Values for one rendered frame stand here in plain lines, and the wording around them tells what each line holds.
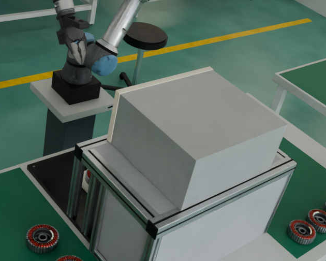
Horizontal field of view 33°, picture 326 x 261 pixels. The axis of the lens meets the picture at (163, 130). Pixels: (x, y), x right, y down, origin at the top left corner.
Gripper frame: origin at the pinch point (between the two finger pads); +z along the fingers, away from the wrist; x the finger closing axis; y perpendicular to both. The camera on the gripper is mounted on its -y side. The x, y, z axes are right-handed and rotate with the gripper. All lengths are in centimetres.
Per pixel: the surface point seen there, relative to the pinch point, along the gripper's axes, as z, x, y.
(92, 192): 46, 24, -24
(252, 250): 87, -30, -37
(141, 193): 47, 20, -46
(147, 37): -17, -130, 117
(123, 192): 46, 25, -44
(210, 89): 22, -18, -48
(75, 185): 44, 24, -13
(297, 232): 87, -51, -43
